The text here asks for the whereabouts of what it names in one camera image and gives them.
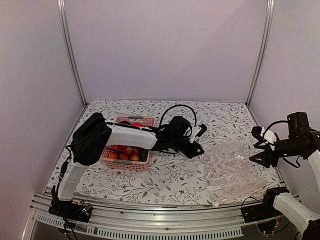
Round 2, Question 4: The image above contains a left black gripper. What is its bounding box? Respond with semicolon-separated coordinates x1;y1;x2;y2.
171;136;205;160

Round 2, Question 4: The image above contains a clear zip top bag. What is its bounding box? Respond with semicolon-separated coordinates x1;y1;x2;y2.
201;140;268;207

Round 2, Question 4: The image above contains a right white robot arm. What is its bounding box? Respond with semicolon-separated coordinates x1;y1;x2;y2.
241;111;320;240

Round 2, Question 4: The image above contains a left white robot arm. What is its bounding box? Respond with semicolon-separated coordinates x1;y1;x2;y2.
51;112;207;217

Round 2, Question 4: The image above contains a floral table mat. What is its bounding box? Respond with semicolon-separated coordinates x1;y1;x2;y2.
46;99;285;207

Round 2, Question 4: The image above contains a dark green toy cucumber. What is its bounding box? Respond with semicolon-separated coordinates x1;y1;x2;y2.
140;149;149;162

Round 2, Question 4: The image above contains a red yellow toy fruit bunch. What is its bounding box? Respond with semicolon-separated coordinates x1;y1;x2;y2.
109;145;141;162

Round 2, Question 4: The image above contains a pink plastic basket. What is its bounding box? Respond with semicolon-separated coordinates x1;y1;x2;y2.
100;116;156;172

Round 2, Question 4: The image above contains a dark purple toy eggplant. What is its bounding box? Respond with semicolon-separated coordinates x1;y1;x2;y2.
120;121;131;125

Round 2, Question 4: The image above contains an orange toy fruit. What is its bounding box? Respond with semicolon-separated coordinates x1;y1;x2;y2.
107;152;119;160

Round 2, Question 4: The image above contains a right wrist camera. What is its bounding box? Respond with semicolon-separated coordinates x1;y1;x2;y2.
251;126;278;149

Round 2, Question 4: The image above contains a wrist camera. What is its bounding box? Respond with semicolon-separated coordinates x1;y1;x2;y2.
189;123;207;143
251;126;278;149

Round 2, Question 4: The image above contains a right black camera cable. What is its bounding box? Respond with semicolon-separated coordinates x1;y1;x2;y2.
264;120;290;133

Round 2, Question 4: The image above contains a black camera cable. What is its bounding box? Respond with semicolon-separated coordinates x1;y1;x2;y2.
159;104;198;131
264;120;290;133

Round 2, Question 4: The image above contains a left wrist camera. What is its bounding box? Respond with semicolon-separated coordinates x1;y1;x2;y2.
189;123;207;143

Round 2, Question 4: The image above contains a left black camera cable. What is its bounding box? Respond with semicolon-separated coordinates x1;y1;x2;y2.
159;104;198;131

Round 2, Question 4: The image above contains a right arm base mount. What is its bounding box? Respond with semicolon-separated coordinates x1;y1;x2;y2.
240;199;282;223

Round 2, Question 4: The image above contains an aluminium front rail frame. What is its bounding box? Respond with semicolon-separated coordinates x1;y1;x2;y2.
21;192;312;240

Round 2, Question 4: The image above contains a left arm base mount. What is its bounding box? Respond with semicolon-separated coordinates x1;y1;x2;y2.
48;199;93;223

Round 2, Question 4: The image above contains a right aluminium corner post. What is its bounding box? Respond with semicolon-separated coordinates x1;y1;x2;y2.
245;0;275;108

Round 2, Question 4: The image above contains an aluminium corner post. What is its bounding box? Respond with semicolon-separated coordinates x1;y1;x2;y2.
245;0;275;108
56;0;88;107

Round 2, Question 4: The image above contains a left aluminium corner post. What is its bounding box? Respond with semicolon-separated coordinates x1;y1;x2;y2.
56;0;88;107

